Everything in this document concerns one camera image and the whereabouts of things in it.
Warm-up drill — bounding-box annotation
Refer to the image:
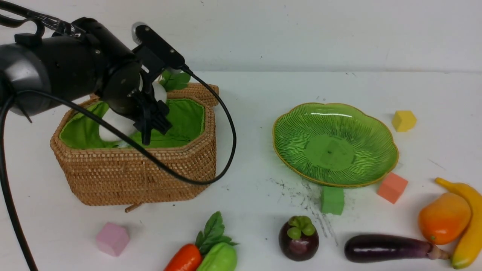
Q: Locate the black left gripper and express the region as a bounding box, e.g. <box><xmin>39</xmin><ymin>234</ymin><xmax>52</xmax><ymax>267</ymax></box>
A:
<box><xmin>99</xmin><ymin>45</ymin><xmax>172</xmax><ymax>146</ymax></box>

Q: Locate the white radish with leaves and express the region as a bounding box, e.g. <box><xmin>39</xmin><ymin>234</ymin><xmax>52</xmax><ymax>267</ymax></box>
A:
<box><xmin>99</xmin><ymin>68</ymin><xmax>191</xmax><ymax>142</ymax></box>

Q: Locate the orange carrot with leaves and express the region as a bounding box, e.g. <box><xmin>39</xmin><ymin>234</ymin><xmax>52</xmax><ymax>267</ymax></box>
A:
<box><xmin>164</xmin><ymin>211</ymin><xmax>237</xmax><ymax>271</ymax></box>

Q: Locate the green pepper vegetable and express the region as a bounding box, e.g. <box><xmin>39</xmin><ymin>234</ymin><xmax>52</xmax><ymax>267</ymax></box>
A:
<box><xmin>197</xmin><ymin>242</ymin><xmax>238</xmax><ymax>271</ymax></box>

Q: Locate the dark purple mangosteen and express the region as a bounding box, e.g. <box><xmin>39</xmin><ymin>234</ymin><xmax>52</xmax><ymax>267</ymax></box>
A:
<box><xmin>278</xmin><ymin>216</ymin><xmax>320</xmax><ymax>261</ymax></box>

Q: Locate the purple eggplant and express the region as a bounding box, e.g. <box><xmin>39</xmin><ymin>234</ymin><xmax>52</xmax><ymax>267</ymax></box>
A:
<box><xmin>344</xmin><ymin>234</ymin><xmax>451</xmax><ymax>263</ymax></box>

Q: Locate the orange mango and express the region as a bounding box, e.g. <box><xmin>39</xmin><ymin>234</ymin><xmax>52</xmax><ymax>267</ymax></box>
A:
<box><xmin>417</xmin><ymin>192</ymin><xmax>472</xmax><ymax>245</ymax></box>

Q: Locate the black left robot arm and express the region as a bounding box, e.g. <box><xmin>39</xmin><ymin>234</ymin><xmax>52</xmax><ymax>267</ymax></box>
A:
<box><xmin>1</xmin><ymin>17</ymin><xmax>184</xmax><ymax>145</ymax></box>

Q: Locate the woven wicker basket green lining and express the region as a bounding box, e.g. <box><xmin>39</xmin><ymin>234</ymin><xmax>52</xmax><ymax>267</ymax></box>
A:
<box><xmin>50</xmin><ymin>83</ymin><xmax>217</xmax><ymax>212</ymax></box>

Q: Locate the pink foam cube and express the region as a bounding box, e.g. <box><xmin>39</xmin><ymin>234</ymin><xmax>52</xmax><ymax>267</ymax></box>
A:
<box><xmin>95</xmin><ymin>222</ymin><xmax>130</xmax><ymax>257</ymax></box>

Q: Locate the green glass leaf plate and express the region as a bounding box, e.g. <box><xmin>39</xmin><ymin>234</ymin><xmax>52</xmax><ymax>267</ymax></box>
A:
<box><xmin>272</xmin><ymin>102</ymin><xmax>399</xmax><ymax>187</ymax></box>

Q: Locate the green foam cube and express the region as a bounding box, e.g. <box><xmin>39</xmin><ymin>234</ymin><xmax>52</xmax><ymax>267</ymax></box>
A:
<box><xmin>320</xmin><ymin>186</ymin><xmax>345</xmax><ymax>215</ymax></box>

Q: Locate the orange foam cube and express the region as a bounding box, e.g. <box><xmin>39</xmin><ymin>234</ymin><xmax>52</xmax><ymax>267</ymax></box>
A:
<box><xmin>377</xmin><ymin>172</ymin><xmax>409</xmax><ymax>204</ymax></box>

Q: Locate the yellow foam cube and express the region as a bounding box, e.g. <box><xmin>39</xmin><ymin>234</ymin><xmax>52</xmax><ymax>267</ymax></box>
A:
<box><xmin>391</xmin><ymin>110</ymin><xmax>417</xmax><ymax>132</ymax></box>

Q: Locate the yellow banana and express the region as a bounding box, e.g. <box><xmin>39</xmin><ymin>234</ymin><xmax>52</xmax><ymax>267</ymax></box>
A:
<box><xmin>435</xmin><ymin>177</ymin><xmax>482</xmax><ymax>269</ymax></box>

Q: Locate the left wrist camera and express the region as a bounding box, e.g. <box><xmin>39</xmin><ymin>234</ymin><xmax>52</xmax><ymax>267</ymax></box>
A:
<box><xmin>131</xmin><ymin>22</ymin><xmax>186</xmax><ymax>70</ymax></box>

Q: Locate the black left camera cable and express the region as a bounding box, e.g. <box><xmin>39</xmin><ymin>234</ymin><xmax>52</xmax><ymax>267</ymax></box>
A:
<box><xmin>0</xmin><ymin>68</ymin><xmax>237</xmax><ymax>271</ymax></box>

